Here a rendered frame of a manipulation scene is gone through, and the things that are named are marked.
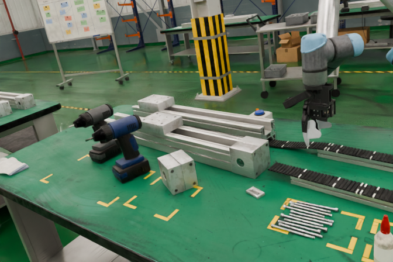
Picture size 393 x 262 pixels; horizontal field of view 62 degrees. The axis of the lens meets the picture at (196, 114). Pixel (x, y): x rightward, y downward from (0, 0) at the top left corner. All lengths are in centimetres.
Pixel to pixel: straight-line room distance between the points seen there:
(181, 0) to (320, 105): 998
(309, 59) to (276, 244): 55
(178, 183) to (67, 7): 617
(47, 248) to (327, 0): 173
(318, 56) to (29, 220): 149
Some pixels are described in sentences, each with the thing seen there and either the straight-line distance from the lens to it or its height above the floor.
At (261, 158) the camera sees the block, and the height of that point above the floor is 83.
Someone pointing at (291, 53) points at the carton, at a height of 15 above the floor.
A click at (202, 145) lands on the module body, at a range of 117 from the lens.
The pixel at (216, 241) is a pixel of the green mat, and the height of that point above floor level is 78.
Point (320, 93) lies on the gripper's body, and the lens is 111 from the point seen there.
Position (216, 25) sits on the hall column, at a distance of 441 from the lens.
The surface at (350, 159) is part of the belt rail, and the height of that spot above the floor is 79.
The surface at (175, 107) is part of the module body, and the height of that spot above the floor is 86.
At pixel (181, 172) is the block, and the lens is 105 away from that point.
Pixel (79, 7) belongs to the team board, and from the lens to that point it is 687.
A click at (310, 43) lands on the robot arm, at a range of 106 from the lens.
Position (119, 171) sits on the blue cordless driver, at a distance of 120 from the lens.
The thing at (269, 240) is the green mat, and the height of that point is 78.
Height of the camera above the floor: 135
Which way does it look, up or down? 19 degrees down
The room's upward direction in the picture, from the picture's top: 10 degrees counter-clockwise
